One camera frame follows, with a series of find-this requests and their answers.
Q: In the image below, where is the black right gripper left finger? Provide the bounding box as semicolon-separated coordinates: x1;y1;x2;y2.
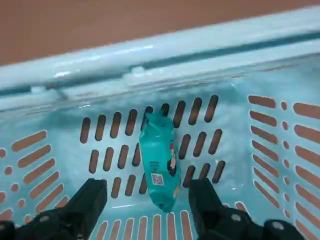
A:
0;178;109;240

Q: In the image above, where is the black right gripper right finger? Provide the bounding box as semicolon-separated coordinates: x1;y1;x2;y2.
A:
188;177;305;240

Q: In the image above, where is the teal potato chips packet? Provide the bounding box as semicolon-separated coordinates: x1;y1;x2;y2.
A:
138;111;181;214

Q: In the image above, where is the light blue plastic basket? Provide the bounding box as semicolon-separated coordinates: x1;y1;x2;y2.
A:
0;4;320;240

